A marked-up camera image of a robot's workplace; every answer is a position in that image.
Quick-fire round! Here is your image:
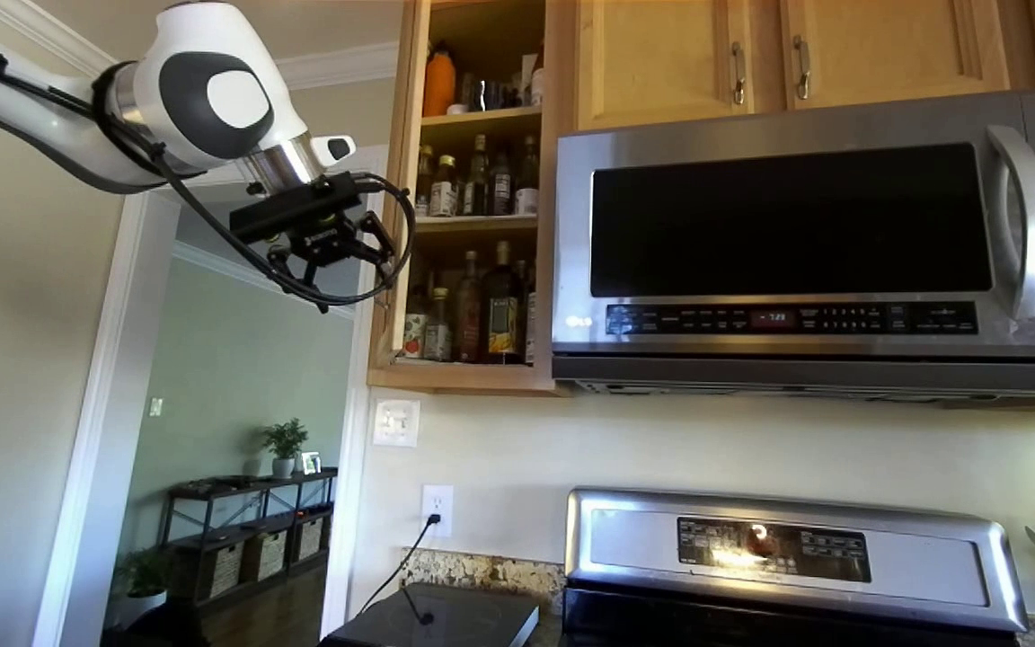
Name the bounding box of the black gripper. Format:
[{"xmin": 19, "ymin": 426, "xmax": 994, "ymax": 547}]
[{"xmin": 279, "ymin": 213, "xmax": 407, "ymax": 283}]

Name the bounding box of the tall wooden cabinet door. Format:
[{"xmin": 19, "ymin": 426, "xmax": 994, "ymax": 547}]
[{"xmin": 368, "ymin": 0, "xmax": 436, "ymax": 372}]

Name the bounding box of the small wooden cabinet door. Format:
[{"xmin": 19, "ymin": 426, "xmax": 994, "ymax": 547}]
[
  {"xmin": 775, "ymin": 0, "xmax": 1017, "ymax": 114},
  {"xmin": 568, "ymin": 0, "xmax": 762, "ymax": 130}
]

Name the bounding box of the dark glass bottle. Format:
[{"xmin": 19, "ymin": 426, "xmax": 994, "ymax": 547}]
[
  {"xmin": 490, "ymin": 148, "xmax": 519, "ymax": 220},
  {"xmin": 465, "ymin": 135, "xmax": 496, "ymax": 220},
  {"xmin": 416, "ymin": 146, "xmax": 440, "ymax": 215},
  {"xmin": 514, "ymin": 135, "xmax": 541, "ymax": 220}
]

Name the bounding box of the small clear bottle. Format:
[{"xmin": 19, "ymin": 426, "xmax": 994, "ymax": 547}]
[{"xmin": 401, "ymin": 283, "xmax": 432, "ymax": 362}]

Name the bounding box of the clear glass bottle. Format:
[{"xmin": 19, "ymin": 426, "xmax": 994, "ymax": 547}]
[
  {"xmin": 428, "ymin": 151, "xmax": 465, "ymax": 220},
  {"xmin": 420, "ymin": 283, "xmax": 458, "ymax": 367}
]

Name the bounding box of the brown liquor bottle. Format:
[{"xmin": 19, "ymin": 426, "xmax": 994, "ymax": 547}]
[{"xmin": 452, "ymin": 250, "xmax": 490, "ymax": 367}]

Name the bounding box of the yellow label wine bottle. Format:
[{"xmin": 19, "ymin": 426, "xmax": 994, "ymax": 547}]
[{"xmin": 486, "ymin": 238, "xmax": 525, "ymax": 367}]

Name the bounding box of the orange bottle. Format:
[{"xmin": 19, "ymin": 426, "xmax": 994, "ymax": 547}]
[{"xmin": 420, "ymin": 44, "xmax": 461, "ymax": 119}]

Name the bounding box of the green potted plant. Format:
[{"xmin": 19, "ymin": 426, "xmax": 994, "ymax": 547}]
[{"xmin": 255, "ymin": 414, "xmax": 313, "ymax": 482}]

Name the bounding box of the small jars group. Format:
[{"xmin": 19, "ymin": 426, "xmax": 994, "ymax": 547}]
[{"xmin": 458, "ymin": 50, "xmax": 545, "ymax": 114}]

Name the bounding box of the dark shelf unit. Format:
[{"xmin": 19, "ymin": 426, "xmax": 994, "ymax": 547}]
[{"xmin": 157, "ymin": 465, "xmax": 341, "ymax": 606}]

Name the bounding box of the woven storage basket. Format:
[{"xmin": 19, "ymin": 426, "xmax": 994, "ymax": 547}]
[
  {"xmin": 198, "ymin": 536, "xmax": 244, "ymax": 602},
  {"xmin": 244, "ymin": 524, "xmax": 295, "ymax": 588},
  {"xmin": 290, "ymin": 511, "xmax": 329, "ymax": 567}
]

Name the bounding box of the black induction cooktop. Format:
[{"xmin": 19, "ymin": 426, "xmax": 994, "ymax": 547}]
[{"xmin": 316, "ymin": 584, "xmax": 545, "ymax": 647}]

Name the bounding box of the low potted plant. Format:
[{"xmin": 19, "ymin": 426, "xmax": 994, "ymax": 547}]
[{"xmin": 107, "ymin": 550, "xmax": 171, "ymax": 632}]

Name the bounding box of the stainless steel microwave oven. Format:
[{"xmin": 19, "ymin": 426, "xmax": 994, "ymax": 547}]
[{"xmin": 545, "ymin": 84, "xmax": 1035, "ymax": 406}]

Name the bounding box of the stainless steel stove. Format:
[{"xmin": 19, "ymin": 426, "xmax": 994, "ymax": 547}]
[{"xmin": 557, "ymin": 485, "xmax": 1035, "ymax": 647}]

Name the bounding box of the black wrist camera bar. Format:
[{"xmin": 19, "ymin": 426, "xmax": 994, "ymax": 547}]
[{"xmin": 225, "ymin": 173, "xmax": 368, "ymax": 250}]

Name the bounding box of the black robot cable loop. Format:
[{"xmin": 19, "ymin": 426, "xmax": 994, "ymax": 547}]
[{"xmin": 0, "ymin": 57, "xmax": 420, "ymax": 316}]

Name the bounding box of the white light switch plate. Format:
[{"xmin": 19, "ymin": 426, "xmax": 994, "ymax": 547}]
[{"xmin": 371, "ymin": 396, "xmax": 423, "ymax": 451}]

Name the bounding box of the white wall outlet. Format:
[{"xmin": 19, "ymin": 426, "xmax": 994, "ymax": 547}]
[{"xmin": 420, "ymin": 482, "xmax": 458, "ymax": 543}]

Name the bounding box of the black power cord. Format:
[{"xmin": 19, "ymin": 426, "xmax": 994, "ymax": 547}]
[{"xmin": 361, "ymin": 511, "xmax": 446, "ymax": 627}]

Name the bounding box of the white door frame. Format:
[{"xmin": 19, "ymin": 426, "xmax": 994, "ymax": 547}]
[{"xmin": 30, "ymin": 140, "xmax": 389, "ymax": 647}]

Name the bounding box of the metal cabinet door handle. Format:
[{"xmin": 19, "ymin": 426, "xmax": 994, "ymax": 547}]
[
  {"xmin": 787, "ymin": 33, "xmax": 812, "ymax": 104},
  {"xmin": 727, "ymin": 40, "xmax": 752, "ymax": 110}
]

